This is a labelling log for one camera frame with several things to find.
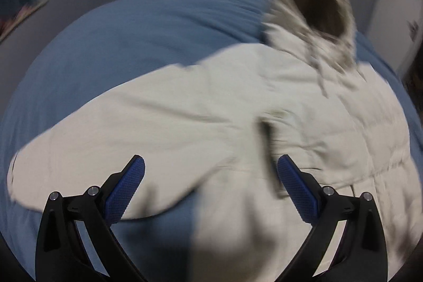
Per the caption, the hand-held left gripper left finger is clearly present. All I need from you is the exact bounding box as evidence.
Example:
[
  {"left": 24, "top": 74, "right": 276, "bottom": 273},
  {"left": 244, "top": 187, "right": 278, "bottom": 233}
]
[{"left": 35, "top": 155, "right": 148, "bottom": 282}]

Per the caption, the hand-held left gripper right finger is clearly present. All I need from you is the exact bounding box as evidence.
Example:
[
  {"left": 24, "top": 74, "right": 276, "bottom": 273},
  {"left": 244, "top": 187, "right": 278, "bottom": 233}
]
[{"left": 277, "top": 155, "right": 388, "bottom": 282}]

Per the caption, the cream hooded puffer jacket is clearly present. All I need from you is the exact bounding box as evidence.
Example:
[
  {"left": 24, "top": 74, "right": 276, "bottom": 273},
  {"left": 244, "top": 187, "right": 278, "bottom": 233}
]
[{"left": 7, "top": 0, "right": 419, "bottom": 282}]

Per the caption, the blue fleece blanket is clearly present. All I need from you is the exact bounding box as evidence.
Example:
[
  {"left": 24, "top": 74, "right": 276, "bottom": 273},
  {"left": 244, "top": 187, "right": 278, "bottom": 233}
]
[{"left": 0, "top": 0, "right": 423, "bottom": 282}]

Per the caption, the wooden ledge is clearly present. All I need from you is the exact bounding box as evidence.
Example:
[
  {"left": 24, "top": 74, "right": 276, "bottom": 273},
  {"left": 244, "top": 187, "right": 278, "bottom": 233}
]
[{"left": 0, "top": 0, "right": 49, "bottom": 43}]

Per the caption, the white door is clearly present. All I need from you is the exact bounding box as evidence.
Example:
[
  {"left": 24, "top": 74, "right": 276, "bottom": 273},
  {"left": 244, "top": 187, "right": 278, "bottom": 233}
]
[{"left": 366, "top": 0, "right": 423, "bottom": 78}]

